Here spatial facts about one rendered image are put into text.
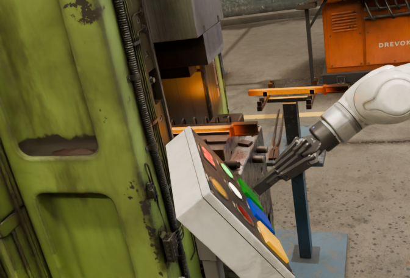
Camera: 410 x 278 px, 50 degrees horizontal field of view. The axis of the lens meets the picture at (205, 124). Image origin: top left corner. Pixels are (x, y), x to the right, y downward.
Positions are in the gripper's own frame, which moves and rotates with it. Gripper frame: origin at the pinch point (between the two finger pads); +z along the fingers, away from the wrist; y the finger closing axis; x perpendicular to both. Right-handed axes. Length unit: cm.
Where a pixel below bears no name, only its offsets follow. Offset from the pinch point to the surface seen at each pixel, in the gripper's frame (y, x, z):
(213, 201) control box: -27.0, 20.4, 6.2
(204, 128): 50, 3, 10
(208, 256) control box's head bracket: -11.4, 1.0, 20.5
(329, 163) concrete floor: 181, -132, -22
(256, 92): 96, -18, -13
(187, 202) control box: -24.9, 22.5, 10.3
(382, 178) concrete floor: 146, -143, -41
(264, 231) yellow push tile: -20.4, 3.6, 4.8
